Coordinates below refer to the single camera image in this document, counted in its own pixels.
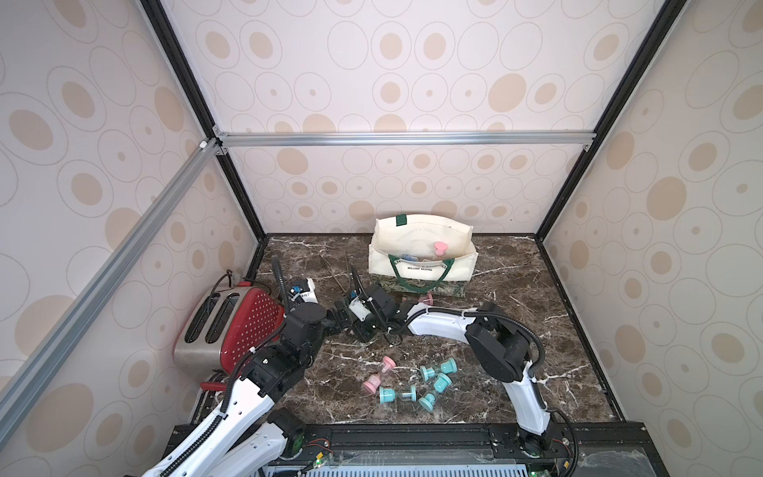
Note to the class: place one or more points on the pink hourglass bottom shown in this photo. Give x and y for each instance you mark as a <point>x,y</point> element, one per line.
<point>372,384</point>

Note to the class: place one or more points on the cream canvas tote bag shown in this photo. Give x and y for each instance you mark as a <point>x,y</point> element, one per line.
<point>416,235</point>

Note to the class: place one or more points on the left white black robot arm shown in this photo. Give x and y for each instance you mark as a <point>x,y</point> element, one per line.
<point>259,380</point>

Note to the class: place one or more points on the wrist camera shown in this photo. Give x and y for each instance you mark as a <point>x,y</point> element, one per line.
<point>359,309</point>
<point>302,290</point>

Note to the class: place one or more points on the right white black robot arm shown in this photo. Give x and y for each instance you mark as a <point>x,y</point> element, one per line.
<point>507,351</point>

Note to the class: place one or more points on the teal hourglass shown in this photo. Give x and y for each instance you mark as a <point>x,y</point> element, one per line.
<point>441,383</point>
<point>447,367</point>
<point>389,395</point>

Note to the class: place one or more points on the aluminium frame rail back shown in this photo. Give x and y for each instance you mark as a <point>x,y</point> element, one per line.
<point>227,140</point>

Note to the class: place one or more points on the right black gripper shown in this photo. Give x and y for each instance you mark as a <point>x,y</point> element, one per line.
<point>363,299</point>

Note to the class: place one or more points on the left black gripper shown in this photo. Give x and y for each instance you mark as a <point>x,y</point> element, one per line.
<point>339,322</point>

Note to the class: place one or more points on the red and steel toaster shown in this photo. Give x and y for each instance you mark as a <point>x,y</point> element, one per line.
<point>223,327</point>

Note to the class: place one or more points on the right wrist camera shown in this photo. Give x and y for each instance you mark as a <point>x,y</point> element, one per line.
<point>359,309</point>

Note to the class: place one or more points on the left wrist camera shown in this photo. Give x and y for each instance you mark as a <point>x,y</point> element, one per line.
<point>302,290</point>

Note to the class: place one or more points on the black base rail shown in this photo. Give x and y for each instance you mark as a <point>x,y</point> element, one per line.
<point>586,449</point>

